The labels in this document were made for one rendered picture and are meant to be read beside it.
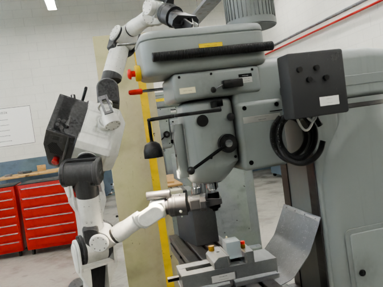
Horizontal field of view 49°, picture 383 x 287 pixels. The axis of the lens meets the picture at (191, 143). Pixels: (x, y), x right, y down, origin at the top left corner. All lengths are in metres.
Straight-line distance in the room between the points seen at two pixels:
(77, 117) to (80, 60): 9.00
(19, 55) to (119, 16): 2.59
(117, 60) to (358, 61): 1.03
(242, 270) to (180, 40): 0.84
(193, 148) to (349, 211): 0.64
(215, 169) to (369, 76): 0.73
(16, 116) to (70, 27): 2.49
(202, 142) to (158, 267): 2.10
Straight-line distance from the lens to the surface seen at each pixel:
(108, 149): 1.71
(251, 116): 1.58
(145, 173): 3.35
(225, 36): 1.58
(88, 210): 1.69
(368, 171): 1.75
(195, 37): 1.55
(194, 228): 2.00
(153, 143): 1.56
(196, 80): 1.53
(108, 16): 10.99
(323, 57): 1.44
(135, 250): 3.45
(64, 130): 1.72
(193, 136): 1.55
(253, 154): 1.59
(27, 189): 6.23
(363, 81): 1.83
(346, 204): 1.71
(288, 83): 1.39
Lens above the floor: 1.55
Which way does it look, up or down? 3 degrees down
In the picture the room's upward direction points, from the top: 8 degrees counter-clockwise
